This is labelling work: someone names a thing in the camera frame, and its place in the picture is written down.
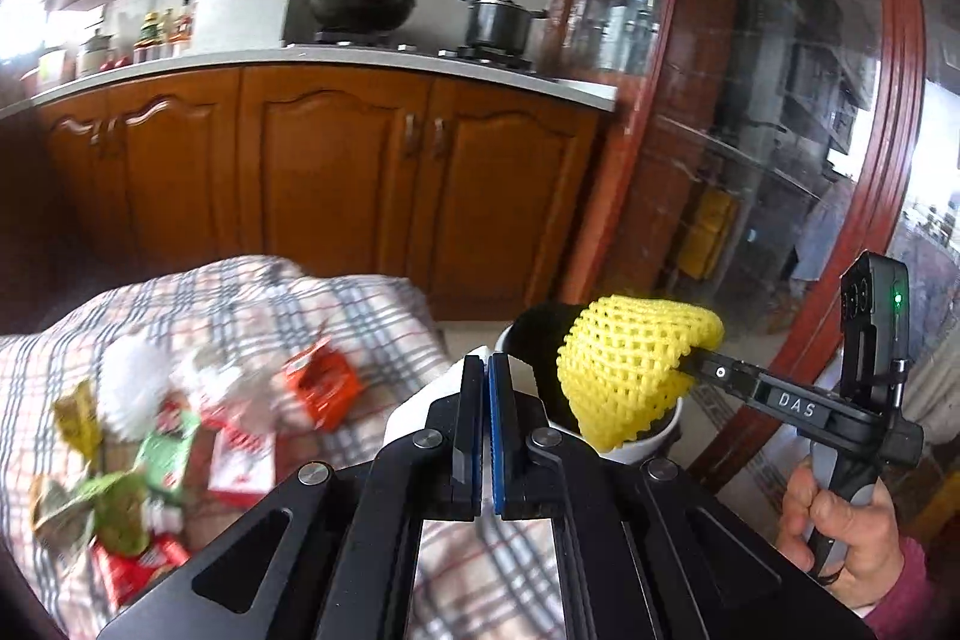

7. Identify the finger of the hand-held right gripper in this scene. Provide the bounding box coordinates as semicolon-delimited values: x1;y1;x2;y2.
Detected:
679;344;766;407

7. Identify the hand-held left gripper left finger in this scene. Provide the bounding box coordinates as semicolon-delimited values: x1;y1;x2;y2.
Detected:
97;353;486;640

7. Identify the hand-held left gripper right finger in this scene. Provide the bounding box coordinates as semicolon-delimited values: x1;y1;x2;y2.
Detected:
487;350;875;640

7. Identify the white trash bin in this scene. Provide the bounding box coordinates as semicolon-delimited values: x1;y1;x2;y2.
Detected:
382;302;685;470
508;301;601;440

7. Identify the yellow foam fruit net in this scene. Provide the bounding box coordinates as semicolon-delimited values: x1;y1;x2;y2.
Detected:
556;293;726;453

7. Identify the green carton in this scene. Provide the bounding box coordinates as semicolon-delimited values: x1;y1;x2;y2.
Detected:
131;409;201;507

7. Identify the red glossy packet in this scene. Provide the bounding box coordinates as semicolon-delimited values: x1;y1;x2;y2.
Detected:
92;530;194;612

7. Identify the white foam fruit net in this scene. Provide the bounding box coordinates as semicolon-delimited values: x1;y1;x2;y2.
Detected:
100;331;179;440

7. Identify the person's right forearm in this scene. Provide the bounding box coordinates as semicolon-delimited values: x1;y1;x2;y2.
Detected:
862;535;935;640

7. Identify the person's right hand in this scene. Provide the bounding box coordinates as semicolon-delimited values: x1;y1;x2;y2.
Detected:
776;461;908;611

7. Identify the yellow panel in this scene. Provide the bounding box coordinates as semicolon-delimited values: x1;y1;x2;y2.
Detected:
677;188;741;280

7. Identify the orange snack packet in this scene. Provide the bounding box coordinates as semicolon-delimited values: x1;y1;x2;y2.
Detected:
276;338;366;435

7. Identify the red and white packet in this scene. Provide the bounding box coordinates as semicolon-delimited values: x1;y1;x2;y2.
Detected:
201;411;280;510

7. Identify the wooden cabinet door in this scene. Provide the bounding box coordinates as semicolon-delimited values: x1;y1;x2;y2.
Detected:
39;89;111;266
107;70;242;274
431;96;602;319
240;66;434;296

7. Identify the plaid tablecloth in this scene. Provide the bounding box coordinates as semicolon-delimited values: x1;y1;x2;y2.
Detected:
0;254;567;640

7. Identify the white crumpled paper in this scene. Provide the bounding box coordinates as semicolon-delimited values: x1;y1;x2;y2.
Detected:
176;346;250;417

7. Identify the red-framed glass door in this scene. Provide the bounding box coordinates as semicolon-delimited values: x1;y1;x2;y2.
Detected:
559;0;937;492

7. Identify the wooden lower cabinet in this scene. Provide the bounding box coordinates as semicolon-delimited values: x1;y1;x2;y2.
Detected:
36;66;605;320

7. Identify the green crumpled wrapper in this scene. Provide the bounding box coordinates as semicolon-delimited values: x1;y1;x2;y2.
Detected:
30;470;182;556

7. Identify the yellow-green wrapper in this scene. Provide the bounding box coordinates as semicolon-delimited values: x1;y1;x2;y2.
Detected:
51;380;104;462

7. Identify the gas stove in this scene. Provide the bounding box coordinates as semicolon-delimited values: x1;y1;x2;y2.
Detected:
289;29;562;80

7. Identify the steel cooking pot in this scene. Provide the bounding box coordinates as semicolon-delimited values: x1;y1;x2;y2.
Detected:
457;0;549;53

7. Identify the white kitchen countertop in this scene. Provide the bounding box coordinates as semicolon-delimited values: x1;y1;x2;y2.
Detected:
0;44;620;121

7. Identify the ceramic jar with lid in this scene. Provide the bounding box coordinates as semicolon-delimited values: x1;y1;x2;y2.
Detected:
77;31;115;79

